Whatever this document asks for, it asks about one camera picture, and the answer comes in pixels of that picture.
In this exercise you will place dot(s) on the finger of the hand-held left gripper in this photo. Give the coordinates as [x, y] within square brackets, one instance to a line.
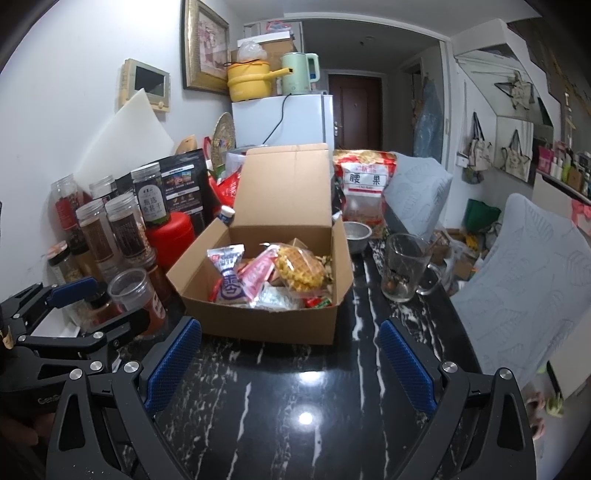
[111, 330]
[71, 293]

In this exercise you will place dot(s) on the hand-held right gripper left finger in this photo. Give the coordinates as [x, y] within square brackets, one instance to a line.
[171, 364]

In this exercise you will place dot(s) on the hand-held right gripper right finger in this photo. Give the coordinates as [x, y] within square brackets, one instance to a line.
[411, 364]

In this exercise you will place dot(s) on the purple and white snack packet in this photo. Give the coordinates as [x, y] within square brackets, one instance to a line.
[226, 281]

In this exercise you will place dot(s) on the pink and red snack packet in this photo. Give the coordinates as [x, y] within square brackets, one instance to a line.
[256, 277]

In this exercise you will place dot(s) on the clear waffle packet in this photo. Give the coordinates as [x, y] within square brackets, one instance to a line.
[298, 272]

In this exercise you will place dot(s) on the brown cardboard box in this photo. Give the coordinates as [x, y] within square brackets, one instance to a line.
[281, 194]

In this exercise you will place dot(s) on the person's left hand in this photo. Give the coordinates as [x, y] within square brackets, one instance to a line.
[23, 434]

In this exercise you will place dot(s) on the small bottle with black cap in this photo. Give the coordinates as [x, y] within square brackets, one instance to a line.
[99, 307]

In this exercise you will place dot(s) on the small jar with pink lid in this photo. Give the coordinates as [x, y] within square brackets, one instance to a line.
[67, 263]

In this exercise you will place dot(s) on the open jar of red powder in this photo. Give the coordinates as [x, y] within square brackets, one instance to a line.
[138, 304]

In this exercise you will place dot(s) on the jar of brown spice powder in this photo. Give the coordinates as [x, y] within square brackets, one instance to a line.
[94, 230]

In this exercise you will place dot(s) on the jar of dark spice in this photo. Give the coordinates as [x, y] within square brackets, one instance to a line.
[127, 230]

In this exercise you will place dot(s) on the jar of red chili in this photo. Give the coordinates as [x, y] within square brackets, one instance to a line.
[69, 203]

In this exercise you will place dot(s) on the glass mug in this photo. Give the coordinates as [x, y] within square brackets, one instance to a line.
[406, 267]

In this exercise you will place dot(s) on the red plastic canister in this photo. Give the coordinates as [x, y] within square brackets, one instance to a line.
[171, 240]

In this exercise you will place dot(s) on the clear plastic jar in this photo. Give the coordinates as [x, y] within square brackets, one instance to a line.
[101, 187]

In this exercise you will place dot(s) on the small brown carton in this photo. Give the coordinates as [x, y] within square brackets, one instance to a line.
[468, 267]

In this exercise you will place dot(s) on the tall jar with dark label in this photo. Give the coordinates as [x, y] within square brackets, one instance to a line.
[150, 198]

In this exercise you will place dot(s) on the brown snack packet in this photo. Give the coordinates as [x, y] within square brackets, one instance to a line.
[325, 266]

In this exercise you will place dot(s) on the pink and green small item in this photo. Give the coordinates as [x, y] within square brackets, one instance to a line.
[535, 408]

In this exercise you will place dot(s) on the large grey covered chair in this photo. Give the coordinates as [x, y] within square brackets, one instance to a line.
[521, 286]

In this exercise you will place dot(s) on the small metal bowl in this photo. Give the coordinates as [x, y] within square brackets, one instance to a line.
[356, 235]

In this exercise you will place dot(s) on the black stand-up pouch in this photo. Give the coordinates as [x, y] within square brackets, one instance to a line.
[184, 184]

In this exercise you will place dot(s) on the blue tube with white cap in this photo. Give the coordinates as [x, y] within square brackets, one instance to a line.
[226, 216]

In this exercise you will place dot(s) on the green bag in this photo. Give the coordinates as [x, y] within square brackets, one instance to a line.
[480, 217]

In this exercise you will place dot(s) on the white cutting board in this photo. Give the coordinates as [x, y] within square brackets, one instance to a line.
[129, 138]

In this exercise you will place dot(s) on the small grey covered chair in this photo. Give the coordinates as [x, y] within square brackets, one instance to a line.
[420, 194]

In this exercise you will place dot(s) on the red foil pouch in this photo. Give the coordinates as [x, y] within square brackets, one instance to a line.
[226, 191]

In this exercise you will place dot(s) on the red and white nut bag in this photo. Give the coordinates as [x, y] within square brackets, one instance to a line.
[364, 189]

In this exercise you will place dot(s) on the wooden board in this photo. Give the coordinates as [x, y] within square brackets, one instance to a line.
[187, 145]

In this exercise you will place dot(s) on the woven round plate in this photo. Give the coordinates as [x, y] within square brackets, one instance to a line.
[224, 138]

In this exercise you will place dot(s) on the beige tote bag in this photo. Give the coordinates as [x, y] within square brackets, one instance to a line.
[478, 154]

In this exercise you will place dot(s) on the beige intercom panel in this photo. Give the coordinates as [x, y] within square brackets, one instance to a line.
[145, 85]

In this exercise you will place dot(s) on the blue hanging cover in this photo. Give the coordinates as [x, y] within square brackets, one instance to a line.
[428, 120]

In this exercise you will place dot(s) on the row of cosmetic bottles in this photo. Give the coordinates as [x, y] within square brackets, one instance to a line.
[565, 168]

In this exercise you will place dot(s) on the dark brown door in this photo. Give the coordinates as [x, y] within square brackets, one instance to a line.
[355, 110]

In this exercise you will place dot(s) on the white fridge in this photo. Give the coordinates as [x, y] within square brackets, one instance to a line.
[300, 120]

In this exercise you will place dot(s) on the yellow pot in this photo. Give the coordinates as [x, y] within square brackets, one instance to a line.
[249, 81]

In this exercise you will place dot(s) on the framed picture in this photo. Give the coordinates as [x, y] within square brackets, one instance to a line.
[207, 46]

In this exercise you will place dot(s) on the clear plastic bag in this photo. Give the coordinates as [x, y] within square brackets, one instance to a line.
[251, 51]

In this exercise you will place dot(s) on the green electric kettle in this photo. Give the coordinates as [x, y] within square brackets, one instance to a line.
[298, 76]

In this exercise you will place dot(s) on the cardboard carton with papers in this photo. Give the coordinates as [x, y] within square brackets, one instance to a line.
[277, 41]

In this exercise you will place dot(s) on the white wall socket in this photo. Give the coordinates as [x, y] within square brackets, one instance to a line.
[461, 159]

